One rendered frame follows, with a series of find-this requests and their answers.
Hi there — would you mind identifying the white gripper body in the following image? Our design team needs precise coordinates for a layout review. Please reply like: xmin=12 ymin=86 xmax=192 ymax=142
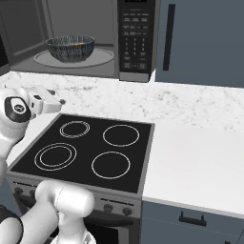
xmin=38 ymin=90 xmax=63 ymax=115

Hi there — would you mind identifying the dark patterned bowl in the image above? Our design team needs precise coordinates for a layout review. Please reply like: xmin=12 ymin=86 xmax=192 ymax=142
xmin=45 ymin=34 xmax=96 ymax=64

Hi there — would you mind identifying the dark microwave door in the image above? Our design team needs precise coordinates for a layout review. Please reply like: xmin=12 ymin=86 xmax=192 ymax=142
xmin=0 ymin=32 xmax=11 ymax=76

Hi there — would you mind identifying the grey microwave oven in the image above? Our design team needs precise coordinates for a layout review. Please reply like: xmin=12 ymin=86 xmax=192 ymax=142
xmin=0 ymin=0 xmax=162 ymax=83

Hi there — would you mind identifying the blue-grey base cupboard door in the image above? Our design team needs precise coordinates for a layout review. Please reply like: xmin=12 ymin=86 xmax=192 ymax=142
xmin=139 ymin=216 xmax=244 ymax=244

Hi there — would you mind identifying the steel stove with black hob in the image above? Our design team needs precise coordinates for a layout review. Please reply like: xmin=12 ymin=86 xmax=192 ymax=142
xmin=5 ymin=112 xmax=156 ymax=244

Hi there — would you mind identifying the blue-grey base cupboard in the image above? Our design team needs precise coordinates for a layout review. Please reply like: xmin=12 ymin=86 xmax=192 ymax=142
xmin=0 ymin=178 xmax=23 ymax=217

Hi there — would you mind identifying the blue-grey drawer front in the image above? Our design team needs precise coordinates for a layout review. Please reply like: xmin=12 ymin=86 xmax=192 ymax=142
xmin=140 ymin=200 xmax=244 ymax=238

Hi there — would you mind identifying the black cupboard door handle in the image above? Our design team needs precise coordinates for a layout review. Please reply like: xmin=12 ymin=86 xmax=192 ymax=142
xmin=162 ymin=3 xmax=176 ymax=71

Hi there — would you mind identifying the black oven door handle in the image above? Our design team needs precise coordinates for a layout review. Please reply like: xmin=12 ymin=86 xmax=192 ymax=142
xmin=83 ymin=211 xmax=135 ymax=228

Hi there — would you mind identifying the black drawer handle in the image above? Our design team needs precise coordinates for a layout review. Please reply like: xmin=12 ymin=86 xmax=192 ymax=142
xmin=178 ymin=212 xmax=208 ymax=228

